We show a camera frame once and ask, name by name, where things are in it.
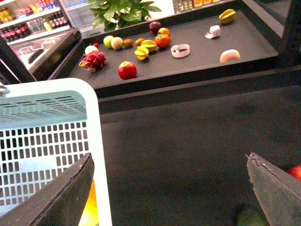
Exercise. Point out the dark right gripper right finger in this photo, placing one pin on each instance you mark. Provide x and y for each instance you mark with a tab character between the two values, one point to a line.
278	193

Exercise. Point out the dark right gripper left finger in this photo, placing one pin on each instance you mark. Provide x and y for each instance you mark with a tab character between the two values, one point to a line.
59	203

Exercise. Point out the yellow mango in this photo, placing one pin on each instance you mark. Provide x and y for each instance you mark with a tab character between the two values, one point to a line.
90	213

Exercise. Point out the light blue plastic basket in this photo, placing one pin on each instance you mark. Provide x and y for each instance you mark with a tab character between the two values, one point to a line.
45	127

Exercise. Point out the red apple on lower shelf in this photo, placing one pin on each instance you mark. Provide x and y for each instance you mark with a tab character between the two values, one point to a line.
295	171

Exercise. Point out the green avocado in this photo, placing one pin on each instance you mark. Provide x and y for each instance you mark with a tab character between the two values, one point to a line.
250	217

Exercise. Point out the pink dragon fruit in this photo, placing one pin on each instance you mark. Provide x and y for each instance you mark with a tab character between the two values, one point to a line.
93	60

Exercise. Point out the pale peach fruit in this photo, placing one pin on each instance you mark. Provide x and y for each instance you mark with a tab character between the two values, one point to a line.
229	55

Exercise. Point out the large red apple upper shelf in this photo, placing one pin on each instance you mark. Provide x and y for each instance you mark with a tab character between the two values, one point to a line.
127	70

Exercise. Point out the chest freezer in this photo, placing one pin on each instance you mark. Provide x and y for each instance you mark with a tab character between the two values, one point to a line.
41	56

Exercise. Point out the white round fruit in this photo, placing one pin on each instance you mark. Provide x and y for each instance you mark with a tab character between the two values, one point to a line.
90	48

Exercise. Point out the pale green melon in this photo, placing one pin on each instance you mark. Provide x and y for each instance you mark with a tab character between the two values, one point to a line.
117	43

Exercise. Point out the green apple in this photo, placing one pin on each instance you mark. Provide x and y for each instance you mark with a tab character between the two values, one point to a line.
107	41

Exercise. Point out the front yellow starfruit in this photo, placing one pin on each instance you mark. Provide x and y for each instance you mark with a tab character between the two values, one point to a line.
142	53

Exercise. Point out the yellow starfruit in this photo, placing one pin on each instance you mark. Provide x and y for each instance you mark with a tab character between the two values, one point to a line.
142	53
227	16
149	44

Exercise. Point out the brown kiwi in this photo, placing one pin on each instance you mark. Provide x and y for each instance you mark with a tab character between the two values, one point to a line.
139	41
128	43

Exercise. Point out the small white tape roll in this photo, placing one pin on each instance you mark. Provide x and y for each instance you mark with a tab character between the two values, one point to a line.
214	32

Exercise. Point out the rear yellow starfruit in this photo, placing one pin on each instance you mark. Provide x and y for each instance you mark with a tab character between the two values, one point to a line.
149	44

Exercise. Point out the far yellow starfruit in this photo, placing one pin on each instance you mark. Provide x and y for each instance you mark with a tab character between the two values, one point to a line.
227	16

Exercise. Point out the orange persimmon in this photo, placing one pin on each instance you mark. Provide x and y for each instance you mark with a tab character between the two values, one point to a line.
162	40

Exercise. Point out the green potted plant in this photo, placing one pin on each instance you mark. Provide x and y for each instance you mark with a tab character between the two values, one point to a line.
114	14

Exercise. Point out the small red-yellow apple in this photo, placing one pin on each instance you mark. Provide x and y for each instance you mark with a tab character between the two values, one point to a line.
163	31

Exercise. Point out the dark purple passion fruit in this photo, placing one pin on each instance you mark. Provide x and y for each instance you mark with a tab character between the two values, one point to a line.
154	26

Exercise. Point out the black shelf upright post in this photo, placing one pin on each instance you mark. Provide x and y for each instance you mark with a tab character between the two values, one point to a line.
291	40

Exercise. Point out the left black upright post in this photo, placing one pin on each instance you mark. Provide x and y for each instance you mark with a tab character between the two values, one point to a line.
12	67

